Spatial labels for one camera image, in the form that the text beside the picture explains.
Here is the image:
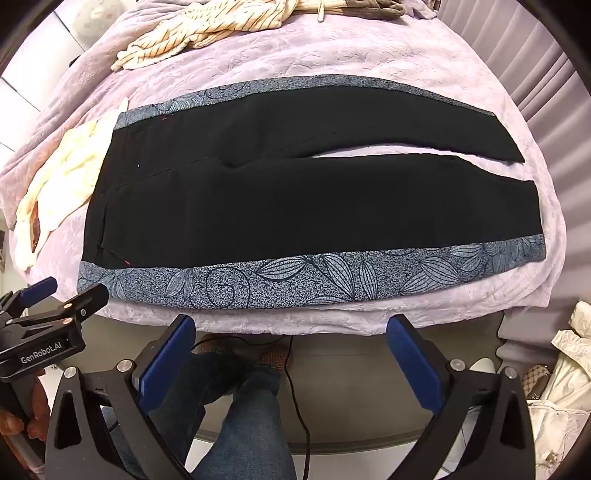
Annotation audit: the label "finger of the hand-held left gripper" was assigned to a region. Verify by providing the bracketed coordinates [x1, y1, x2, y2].
[0, 277, 59, 320]
[7, 283, 110, 329]

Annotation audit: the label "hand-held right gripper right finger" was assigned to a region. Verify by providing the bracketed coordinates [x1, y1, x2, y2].
[386, 315, 549, 480]

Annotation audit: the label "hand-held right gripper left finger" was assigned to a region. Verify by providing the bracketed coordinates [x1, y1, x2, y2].
[44, 315, 198, 480]

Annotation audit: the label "black pants with floral bands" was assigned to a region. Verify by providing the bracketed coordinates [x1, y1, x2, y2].
[76, 74, 548, 311]

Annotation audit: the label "person's left hand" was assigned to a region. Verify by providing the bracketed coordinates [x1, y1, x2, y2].
[0, 383, 52, 445]

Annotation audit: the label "person's blue jeans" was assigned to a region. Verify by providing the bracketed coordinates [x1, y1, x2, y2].
[108, 345, 297, 480]

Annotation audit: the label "patterned slipper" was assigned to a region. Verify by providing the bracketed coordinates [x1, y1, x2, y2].
[252, 346, 290, 373]

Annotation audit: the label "pale yellow garment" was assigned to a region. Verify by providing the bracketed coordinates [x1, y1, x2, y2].
[13, 117, 117, 271]

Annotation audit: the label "checked beige bag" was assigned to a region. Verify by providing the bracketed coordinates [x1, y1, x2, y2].
[524, 362, 553, 400]

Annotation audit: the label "white plastic bag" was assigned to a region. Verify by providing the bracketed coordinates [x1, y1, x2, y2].
[538, 300, 591, 480]

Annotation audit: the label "cream striped garment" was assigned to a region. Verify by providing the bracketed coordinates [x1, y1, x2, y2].
[111, 0, 302, 73]

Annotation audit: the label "lavender curtain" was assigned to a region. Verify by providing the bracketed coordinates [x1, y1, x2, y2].
[438, 0, 591, 139]

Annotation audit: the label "lavender embossed blanket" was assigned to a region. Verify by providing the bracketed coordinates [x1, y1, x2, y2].
[0, 0, 570, 337]

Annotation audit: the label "brown garment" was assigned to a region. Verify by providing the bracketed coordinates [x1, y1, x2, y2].
[295, 0, 440, 22]

